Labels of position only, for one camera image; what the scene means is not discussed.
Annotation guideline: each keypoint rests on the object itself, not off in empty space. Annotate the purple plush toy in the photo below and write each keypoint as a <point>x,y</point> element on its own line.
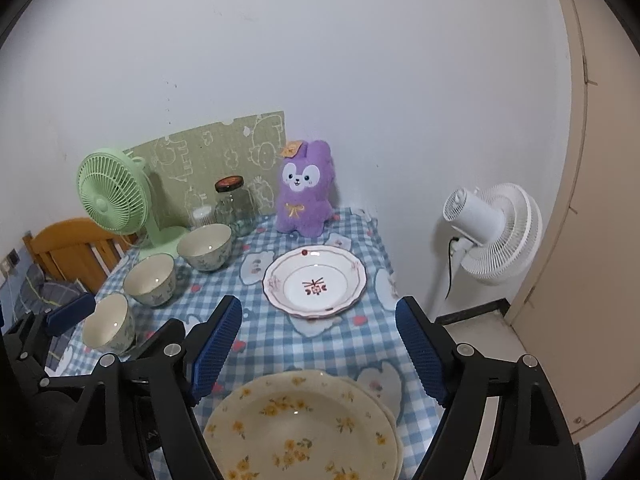
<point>302,195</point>

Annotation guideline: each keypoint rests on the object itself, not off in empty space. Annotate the glass jar dark lid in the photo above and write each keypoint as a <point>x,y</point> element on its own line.
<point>235,210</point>

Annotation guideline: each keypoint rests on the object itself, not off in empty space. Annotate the white standing fan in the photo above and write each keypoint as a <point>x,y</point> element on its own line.
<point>495,230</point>

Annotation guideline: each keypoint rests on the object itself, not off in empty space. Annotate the green desk fan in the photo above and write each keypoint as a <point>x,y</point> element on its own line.
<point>107,195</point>

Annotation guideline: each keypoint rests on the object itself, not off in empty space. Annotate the grey plaid pillow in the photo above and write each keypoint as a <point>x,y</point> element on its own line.
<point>55,292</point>

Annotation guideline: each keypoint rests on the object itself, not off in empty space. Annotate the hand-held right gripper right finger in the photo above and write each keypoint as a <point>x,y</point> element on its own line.
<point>422,355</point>

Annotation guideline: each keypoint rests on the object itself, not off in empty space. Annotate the cream floral bowl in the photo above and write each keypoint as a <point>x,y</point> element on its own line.
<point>107,325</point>
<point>205,247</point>
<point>150,280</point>

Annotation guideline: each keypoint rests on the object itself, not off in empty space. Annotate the wall socket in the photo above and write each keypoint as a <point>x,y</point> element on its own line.
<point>11,261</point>

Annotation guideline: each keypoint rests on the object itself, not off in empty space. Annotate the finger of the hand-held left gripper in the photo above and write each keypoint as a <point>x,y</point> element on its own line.
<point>162,332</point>
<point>70,312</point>

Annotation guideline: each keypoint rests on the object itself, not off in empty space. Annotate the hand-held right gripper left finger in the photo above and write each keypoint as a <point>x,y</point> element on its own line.
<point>215,355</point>

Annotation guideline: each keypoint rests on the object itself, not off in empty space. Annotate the beige wooden door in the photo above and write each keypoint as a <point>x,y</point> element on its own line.
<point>600,210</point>

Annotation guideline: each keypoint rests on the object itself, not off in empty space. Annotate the scalloped yellow floral plate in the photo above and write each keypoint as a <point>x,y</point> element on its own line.
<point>395,425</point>

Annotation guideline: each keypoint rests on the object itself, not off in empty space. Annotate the green printed board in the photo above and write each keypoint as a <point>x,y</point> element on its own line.
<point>210,150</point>

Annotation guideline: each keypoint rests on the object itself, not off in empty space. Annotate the clear cotton swab container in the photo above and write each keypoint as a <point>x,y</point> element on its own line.
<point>201,216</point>

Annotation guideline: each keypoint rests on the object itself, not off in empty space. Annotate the blue checked tablecloth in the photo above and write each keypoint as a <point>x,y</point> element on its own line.
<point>320,345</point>

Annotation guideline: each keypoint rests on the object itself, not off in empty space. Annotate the white plate red pattern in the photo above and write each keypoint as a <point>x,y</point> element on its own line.
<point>315,280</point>

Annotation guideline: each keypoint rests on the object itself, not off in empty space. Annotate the wooden bed headboard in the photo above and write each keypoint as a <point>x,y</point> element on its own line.
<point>65,245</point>

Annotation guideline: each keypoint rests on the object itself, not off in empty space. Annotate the round yellow floral plate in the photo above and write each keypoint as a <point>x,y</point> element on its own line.
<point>300,430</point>

